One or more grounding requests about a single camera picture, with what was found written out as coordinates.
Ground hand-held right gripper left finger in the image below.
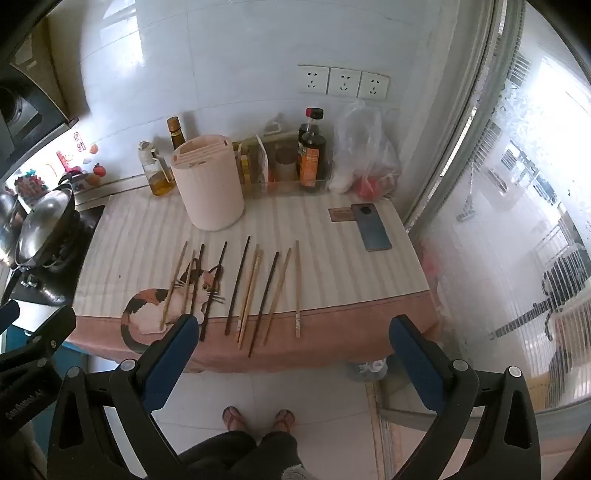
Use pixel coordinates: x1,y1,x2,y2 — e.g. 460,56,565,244
46,314,200,480

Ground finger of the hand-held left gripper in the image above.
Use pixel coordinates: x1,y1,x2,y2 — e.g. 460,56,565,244
0,300,22,335
25,305,77,367

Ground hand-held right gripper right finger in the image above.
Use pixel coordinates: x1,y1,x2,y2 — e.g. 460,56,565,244
389,315,541,480

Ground set of wooden chopsticks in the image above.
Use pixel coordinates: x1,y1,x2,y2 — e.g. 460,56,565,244
159,235,303,358

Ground cream plastic utensil holder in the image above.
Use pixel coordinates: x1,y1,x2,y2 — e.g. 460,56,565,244
171,134,245,230

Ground teal cabinet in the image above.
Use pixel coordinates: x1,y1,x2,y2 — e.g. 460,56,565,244
0,323,29,354

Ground clear plastic bottle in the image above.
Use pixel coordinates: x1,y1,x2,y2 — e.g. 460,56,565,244
348,357,389,380

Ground black wok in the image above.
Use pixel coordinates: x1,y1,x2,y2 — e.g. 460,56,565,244
13,185,84,301

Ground person's left foot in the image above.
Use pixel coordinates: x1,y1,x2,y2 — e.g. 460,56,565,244
222,406,244,433

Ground person's foot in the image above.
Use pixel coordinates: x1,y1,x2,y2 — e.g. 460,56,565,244
272,409,296,435
222,406,244,433

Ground steel wok lid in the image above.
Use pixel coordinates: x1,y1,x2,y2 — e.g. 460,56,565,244
15,188,75,267

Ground steel steamer pot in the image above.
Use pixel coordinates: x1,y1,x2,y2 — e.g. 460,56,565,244
0,187,24,241

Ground black cooktop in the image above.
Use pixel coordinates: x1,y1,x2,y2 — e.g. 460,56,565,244
7,205,106,308

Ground person's dark trousers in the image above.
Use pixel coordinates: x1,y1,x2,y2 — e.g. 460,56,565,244
178,431,301,480

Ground person's right foot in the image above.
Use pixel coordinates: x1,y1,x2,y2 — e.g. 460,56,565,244
272,409,296,435

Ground dark smartphone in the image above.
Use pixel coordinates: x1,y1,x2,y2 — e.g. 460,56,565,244
351,203,392,252

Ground glass oil dispenser bottle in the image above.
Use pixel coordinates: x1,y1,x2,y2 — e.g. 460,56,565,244
137,141,176,197

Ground red tomato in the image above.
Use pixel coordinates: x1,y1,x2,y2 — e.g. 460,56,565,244
353,175,393,199

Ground striped cat tablecloth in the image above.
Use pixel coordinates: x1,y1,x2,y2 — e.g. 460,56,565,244
62,187,439,374

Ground black range hood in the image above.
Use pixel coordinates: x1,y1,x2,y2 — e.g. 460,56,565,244
0,60,80,183

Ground frosted glass sliding door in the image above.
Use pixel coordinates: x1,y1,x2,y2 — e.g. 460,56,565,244
402,0,591,416

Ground stack of yellow blocks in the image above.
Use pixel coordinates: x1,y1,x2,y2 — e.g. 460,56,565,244
235,142,253,186

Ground white seasoning packet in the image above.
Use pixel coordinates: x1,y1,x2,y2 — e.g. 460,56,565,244
255,134,270,185

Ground dark bottle tan cap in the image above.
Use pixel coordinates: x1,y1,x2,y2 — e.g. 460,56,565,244
166,116,186,151

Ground clear plastic bag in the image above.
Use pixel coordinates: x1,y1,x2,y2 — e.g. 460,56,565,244
329,99,402,200

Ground brown lid jar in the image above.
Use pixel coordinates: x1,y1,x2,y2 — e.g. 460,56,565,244
276,147,298,183

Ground range hood chimney cover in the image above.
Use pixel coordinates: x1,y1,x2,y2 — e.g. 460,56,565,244
21,7,72,118

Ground colourful wall stickers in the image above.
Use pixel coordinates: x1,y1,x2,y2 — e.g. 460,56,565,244
14,150,95,192

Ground white wall socket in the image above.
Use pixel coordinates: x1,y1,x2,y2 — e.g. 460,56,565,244
328,68,362,97
297,65,331,95
359,71,390,100

